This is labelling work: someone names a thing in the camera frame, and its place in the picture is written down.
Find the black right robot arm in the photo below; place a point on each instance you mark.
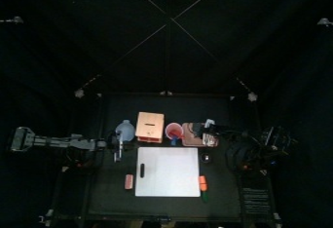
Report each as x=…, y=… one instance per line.
x=255, y=147

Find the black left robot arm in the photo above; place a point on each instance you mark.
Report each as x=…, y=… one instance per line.
x=52, y=141

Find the small black sushi roll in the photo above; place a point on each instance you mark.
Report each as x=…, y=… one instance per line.
x=206, y=158

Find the pink toy sushi piece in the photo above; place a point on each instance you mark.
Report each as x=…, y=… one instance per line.
x=128, y=181

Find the white cutting board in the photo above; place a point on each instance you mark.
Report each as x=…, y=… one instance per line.
x=168, y=171

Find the brown wooden tray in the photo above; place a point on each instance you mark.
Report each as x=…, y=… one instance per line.
x=188, y=137

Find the small white toy piece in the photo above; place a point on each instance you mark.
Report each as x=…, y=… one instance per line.
x=210, y=122

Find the white red patterned toy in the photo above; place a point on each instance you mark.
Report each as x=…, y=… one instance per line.
x=210, y=140

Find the red plastic cup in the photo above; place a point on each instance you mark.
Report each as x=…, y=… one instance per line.
x=172, y=129

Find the blue toy utensil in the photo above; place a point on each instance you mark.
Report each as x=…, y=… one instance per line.
x=174, y=139

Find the wooden box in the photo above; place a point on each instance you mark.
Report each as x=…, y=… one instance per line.
x=150, y=126

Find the silver frame clamp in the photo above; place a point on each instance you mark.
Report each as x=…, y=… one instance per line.
x=79, y=93
x=323, y=21
x=164, y=93
x=14, y=20
x=251, y=96

